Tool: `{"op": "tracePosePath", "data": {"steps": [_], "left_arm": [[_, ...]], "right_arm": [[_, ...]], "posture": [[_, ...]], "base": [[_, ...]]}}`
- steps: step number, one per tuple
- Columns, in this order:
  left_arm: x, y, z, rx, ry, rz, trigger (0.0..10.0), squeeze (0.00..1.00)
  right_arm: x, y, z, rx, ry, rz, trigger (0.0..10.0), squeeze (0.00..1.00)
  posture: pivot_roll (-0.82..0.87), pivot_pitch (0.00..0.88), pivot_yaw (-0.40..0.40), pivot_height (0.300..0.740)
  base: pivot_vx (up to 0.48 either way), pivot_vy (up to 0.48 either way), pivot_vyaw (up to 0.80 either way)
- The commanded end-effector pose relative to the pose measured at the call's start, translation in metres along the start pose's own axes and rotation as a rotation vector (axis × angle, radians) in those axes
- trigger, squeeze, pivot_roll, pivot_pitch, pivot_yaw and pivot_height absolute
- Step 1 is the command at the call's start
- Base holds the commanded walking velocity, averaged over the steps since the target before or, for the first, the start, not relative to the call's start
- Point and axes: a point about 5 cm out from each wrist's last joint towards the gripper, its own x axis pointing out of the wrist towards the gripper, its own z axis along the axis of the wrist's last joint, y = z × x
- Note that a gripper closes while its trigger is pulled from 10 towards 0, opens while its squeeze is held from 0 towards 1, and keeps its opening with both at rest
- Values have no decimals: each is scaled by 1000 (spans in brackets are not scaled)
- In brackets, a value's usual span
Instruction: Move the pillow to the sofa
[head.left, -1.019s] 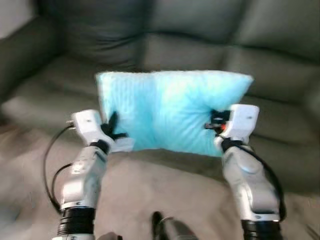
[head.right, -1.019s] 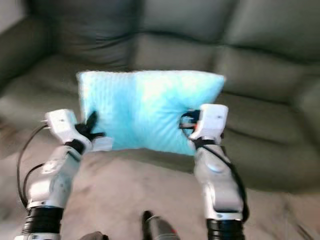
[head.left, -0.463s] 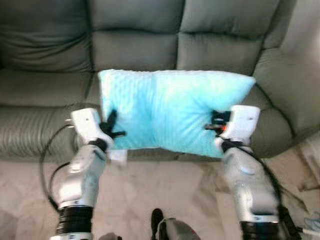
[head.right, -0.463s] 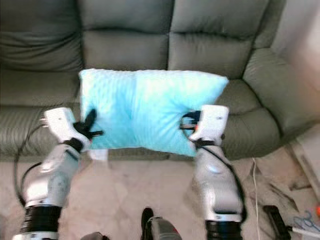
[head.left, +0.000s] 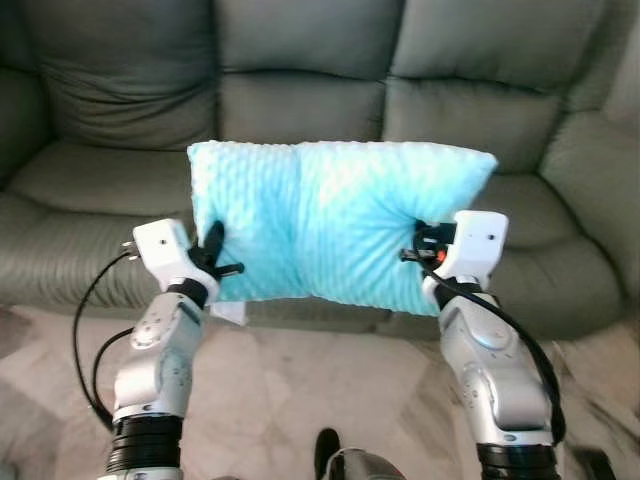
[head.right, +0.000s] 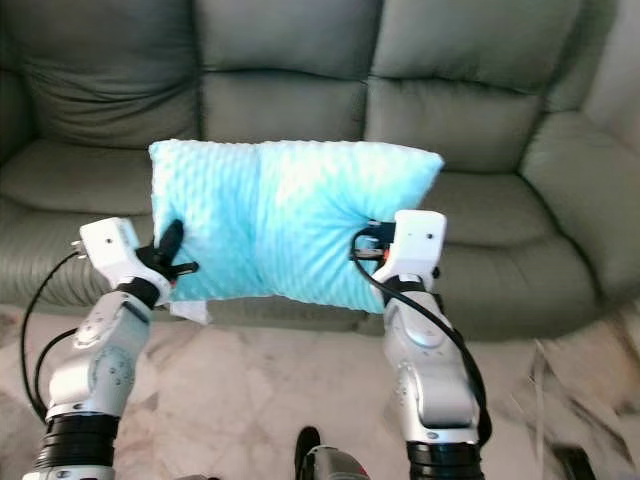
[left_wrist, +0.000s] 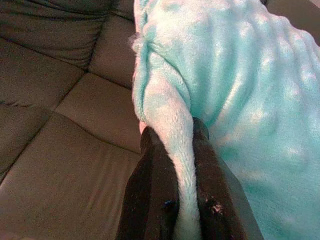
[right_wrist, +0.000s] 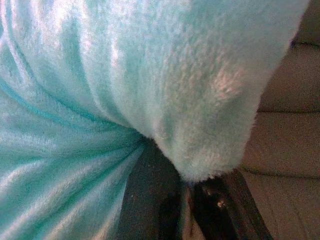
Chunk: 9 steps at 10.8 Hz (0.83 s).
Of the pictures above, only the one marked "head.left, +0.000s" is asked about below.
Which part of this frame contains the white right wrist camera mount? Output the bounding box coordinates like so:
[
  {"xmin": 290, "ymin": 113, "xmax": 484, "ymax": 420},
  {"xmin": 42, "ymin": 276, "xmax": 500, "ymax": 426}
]
[{"xmin": 436, "ymin": 209, "xmax": 510, "ymax": 293}]

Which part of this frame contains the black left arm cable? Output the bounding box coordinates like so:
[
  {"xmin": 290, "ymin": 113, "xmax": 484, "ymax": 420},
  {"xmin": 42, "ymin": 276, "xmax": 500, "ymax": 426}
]
[{"xmin": 71, "ymin": 248, "xmax": 141, "ymax": 431}]

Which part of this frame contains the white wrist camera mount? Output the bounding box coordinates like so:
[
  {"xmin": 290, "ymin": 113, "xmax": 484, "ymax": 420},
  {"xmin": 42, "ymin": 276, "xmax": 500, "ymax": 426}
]
[
  {"xmin": 132, "ymin": 218, "xmax": 198, "ymax": 293},
  {"xmin": 436, "ymin": 209, "xmax": 510, "ymax": 293}
]

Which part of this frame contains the robot right leg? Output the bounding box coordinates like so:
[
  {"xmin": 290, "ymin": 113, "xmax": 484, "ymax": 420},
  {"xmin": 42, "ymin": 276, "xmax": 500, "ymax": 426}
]
[{"xmin": 314, "ymin": 428, "xmax": 403, "ymax": 480}]

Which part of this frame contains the teal dotted pillow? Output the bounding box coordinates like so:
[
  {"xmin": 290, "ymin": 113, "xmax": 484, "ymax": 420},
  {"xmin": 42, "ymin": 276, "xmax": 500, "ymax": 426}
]
[{"xmin": 186, "ymin": 139, "xmax": 499, "ymax": 327}]

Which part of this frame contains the dark green leather sofa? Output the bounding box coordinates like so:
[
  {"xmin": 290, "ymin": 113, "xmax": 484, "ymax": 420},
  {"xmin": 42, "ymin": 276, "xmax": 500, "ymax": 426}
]
[{"xmin": 0, "ymin": 0, "xmax": 640, "ymax": 341}]

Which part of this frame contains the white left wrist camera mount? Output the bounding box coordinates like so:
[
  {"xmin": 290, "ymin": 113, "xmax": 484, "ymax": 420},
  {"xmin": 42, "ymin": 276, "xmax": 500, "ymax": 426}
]
[{"xmin": 132, "ymin": 218, "xmax": 198, "ymax": 293}]

